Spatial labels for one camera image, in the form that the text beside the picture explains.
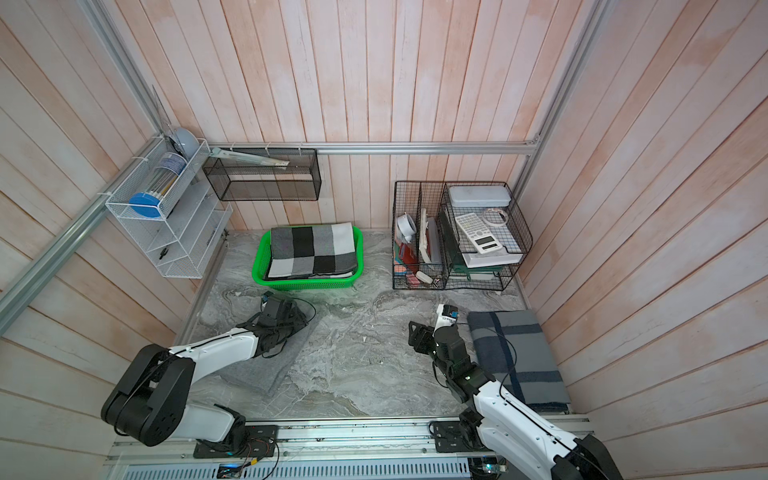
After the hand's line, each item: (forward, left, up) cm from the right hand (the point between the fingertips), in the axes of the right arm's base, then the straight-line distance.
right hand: (417, 323), depth 85 cm
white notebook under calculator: (+17, -24, +10) cm, 31 cm away
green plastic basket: (+20, +52, +1) cm, 55 cm away
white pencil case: (+40, -17, +14) cm, 46 cm away
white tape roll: (+39, +2, +1) cm, 39 cm away
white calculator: (+23, -19, +13) cm, 33 cm away
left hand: (+3, +36, -6) cm, 37 cm away
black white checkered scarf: (+27, +36, 0) cm, 45 cm away
